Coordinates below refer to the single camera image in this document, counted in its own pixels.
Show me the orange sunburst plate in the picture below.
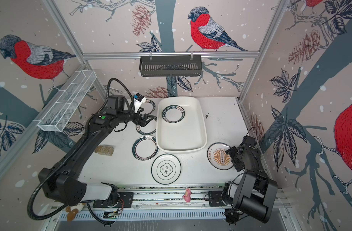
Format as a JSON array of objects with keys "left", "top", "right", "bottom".
[{"left": 207, "top": 142, "right": 233, "bottom": 170}]

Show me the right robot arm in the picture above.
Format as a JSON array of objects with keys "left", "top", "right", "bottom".
[{"left": 222, "top": 135, "right": 278, "bottom": 223}]

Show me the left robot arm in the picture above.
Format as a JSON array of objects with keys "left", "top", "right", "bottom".
[{"left": 30, "top": 93, "right": 155, "bottom": 206}]

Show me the white plastic bin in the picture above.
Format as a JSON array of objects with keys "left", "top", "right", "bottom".
[{"left": 156, "top": 96, "right": 207, "bottom": 154}]

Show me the green red rim plate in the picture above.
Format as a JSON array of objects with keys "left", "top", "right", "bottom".
[{"left": 132, "top": 135, "right": 159, "bottom": 161}]

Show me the white plate with green emblem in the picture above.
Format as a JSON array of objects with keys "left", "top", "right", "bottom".
[{"left": 151, "top": 154, "right": 182, "bottom": 185}]

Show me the pink toy figure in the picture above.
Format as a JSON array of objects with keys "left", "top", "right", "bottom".
[{"left": 182, "top": 188, "right": 192, "bottom": 203}]

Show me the brown white plush toy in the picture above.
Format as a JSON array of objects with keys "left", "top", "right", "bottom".
[{"left": 65, "top": 203, "right": 86, "bottom": 221}]

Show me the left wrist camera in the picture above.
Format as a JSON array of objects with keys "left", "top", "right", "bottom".
[{"left": 133, "top": 93, "right": 147, "bottom": 113}]

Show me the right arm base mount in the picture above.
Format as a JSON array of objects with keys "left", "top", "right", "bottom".
[{"left": 208, "top": 191, "right": 233, "bottom": 207}]

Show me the black hanging wire basket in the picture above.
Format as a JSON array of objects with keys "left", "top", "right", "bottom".
[{"left": 139, "top": 55, "right": 202, "bottom": 77}]

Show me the horizontal aluminium frame bar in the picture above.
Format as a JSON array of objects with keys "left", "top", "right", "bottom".
[{"left": 81, "top": 51, "right": 260, "bottom": 60}]

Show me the black corrugated cable hose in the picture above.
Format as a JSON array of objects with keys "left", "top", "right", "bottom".
[{"left": 26, "top": 77, "right": 135, "bottom": 226}]

